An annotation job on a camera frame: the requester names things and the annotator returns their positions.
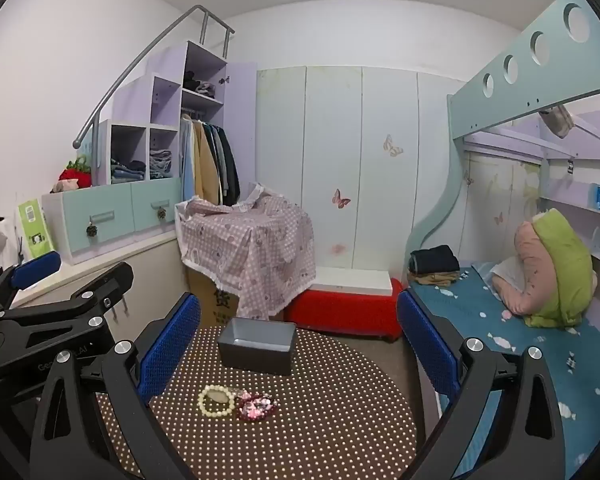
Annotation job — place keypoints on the folded dark clothes stack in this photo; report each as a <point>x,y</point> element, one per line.
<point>127,172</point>

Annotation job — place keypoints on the small pink butterfly sticker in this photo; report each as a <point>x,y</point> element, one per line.
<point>499,218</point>

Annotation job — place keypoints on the pink checked cloth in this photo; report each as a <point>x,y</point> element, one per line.
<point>260,240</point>

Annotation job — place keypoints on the green blanket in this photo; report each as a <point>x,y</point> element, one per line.
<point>565,270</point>

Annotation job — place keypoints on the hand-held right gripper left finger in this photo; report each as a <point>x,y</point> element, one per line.
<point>172,345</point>

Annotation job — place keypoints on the grey hanging cloth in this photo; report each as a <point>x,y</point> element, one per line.
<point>556,121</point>

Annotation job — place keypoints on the purple stair cabinet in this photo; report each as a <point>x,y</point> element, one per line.
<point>170,60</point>

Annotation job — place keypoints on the faint pink butterfly sticker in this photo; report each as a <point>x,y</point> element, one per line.
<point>338,249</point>

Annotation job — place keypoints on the blue printed bed sheet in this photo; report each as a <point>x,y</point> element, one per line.
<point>530,360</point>

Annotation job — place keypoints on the pink cat charm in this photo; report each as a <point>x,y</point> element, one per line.
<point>254,408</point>

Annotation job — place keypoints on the green white bag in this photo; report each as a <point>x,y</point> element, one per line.
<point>35,230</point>

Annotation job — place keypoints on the red storage bench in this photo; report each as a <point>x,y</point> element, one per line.
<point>340,310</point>

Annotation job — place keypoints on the pink pillow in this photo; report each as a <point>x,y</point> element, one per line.
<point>527,265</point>

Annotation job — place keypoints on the teal drawer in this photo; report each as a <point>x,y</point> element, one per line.
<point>97,215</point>
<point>155,202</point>

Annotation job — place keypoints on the folded jeans stack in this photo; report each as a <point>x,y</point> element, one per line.
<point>160,164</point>

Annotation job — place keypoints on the white pillow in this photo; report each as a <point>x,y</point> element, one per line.
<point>505,272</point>

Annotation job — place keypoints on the grey metal box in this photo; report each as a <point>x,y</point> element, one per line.
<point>255,355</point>

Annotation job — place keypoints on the beige butterfly sticker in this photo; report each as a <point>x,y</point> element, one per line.
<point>392,146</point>

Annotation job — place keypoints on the red green plush toy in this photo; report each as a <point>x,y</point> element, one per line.
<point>75,175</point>

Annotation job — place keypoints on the black folded clothes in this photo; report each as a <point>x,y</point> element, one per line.
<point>432,259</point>

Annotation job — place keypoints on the light blue hanging shirt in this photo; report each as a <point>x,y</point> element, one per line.
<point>186,160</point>

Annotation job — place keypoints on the tan hanging coat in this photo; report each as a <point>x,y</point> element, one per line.
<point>205,165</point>

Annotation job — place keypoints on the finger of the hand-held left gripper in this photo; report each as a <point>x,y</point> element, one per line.
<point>35,269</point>
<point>95,287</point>

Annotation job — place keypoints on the dark clothes on shelf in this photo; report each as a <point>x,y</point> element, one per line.
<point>197,85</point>

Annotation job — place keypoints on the tan folded clothes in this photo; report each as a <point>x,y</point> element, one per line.
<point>432,279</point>

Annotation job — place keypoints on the cream low cabinet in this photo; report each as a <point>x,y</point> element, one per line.
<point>150,260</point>

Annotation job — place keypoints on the pale green wardrobe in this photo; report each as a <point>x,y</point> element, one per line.
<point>330,135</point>

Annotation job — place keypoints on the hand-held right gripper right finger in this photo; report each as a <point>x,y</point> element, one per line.
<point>427,345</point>

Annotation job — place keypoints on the white board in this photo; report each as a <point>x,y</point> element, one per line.
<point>352,280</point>

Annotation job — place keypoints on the cardboard box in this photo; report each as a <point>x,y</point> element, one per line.
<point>215,300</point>

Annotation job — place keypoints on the dark hanging jacket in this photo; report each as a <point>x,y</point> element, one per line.
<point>230,165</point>

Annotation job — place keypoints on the grey metal handrail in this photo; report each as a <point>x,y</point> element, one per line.
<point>130,60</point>

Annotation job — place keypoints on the teal bunk bed frame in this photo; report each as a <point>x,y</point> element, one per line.
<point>530,90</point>

